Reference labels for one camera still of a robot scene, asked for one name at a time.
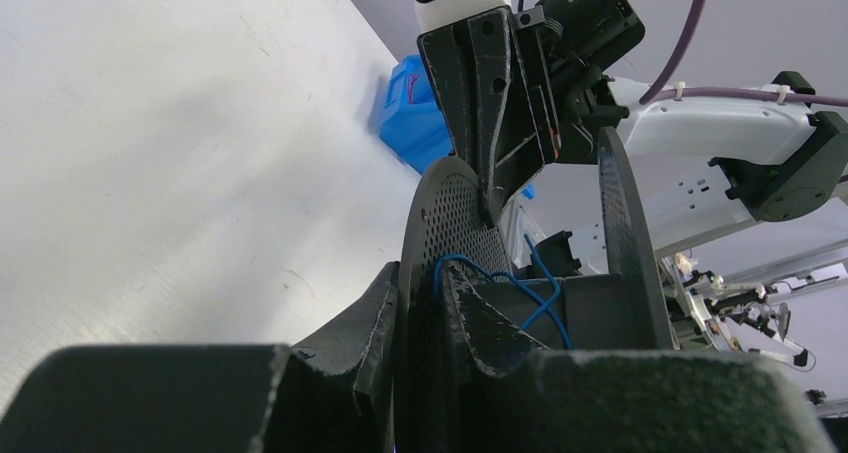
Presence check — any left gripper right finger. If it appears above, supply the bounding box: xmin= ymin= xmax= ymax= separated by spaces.
xmin=440 ymin=266 xmax=837 ymax=452

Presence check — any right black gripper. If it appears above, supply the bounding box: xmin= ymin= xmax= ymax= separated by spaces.
xmin=417 ymin=0 xmax=645 ymax=226

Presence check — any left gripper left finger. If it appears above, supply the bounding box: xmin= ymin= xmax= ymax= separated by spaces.
xmin=1 ymin=262 xmax=399 ymax=452

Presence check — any black cable spool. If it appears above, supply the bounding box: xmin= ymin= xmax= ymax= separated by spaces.
xmin=395 ymin=128 xmax=672 ymax=452

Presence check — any thin blue wire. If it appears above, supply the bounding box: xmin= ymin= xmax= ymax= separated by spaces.
xmin=432 ymin=233 xmax=575 ymax=352

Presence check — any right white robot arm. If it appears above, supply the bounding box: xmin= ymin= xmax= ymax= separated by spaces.
xmin=414 ymin=0 xmax=847 ymax=255

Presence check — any blue plastic bin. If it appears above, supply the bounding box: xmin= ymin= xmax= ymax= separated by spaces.
xmin=377 ymin=54 xmax=538 ymax=201

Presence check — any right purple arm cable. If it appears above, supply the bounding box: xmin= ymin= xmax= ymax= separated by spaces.
xmin=639 ymin=0 xmax=848 ymax=108

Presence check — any aluminium frame rail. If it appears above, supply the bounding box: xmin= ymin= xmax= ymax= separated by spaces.
xmin=692 ymin=239 xmax=847 ymax=295

